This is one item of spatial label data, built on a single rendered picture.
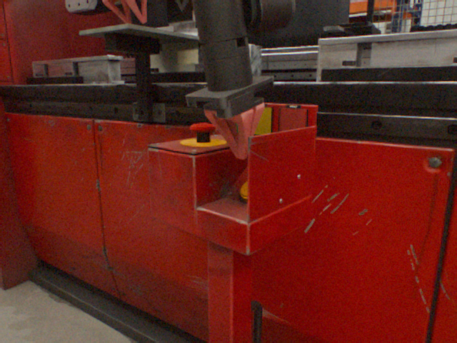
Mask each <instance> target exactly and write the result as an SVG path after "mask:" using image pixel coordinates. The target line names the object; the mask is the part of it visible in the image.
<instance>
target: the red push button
mask: <svg viewBox="0 0 457 343"><path fill-rule="evenodd" d="M215 129H216V127H215V126H214V125H213V124H210V123H198V124H193V125H191V128H190V130H191V132H193V133H196V143H209V142H211V135H210V133H212V132H213V131H215Z"/></svg>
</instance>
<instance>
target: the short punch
mask: <svg viewBox="0 0 457 343"><path fill-rule="evenodd" d="M166 15H167V24H169V26H173V27H174V31H180V30H187V29H193V28H196V18H195V13H194V11H186V12H181V10H180V8H179V5H178V4H177V3H175V1H174V0H166Z"/></svg>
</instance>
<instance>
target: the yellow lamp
mask: <svg viewBox="0 0 457 343"><path fill-rule="evenodd" d="M271 112H272V108H264V110H263V113H262V115H261V118H260V120H259V123H258V126H257V127H256V130H255V134H254V135H264V134H271Z"/></svg>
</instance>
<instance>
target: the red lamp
mask: <svg viewBox="0 0 457 343"><path fill-rule="evenodd" d="M304 127H306V110H304V109H281V113H280V132H282V131H286V130H291V129H299V128H304Z"/></svg>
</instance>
